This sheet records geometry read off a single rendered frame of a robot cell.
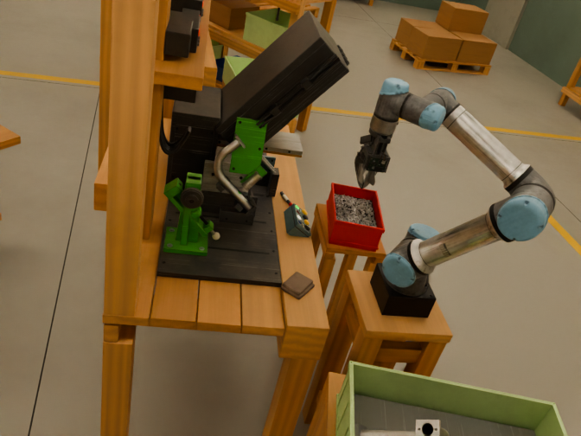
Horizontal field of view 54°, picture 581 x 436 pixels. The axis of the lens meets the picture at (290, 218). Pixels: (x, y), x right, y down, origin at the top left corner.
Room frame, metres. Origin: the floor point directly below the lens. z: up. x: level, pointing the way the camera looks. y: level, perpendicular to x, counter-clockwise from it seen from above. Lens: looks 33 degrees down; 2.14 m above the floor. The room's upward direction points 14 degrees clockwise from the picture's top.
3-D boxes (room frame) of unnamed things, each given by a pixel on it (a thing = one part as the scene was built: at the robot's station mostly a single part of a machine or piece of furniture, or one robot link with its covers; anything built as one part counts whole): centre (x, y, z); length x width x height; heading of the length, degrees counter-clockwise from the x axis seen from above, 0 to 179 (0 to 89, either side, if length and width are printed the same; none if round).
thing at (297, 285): (1.50, -0.08, 0.91); 0.10 x 0.08 x 0.03; 153
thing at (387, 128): (1.58, -0.20, 1.51); 0.08 x 0.08 x 0.05
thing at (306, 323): (2.05, 0.03, 0.82); 1.50 x 0.14 x 0.15; 13
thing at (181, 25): (1.66, 0.45, 1.59); 0.15 x 0.07 x 0.07; 13
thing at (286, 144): (2.09, 0.22, 1.11); 0.39 x 0.16 x 0.03; 103
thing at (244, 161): (1.93, 0.22, 1.17); 0.13 x 0.12 x 0.20; 13
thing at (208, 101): (2.07, 0.46, 1.07); 0.30 x 0.18 x 0.34; 13
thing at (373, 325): (1.62, -0.45, 0.83); 0.32 x 0.32 x 0.04; 15
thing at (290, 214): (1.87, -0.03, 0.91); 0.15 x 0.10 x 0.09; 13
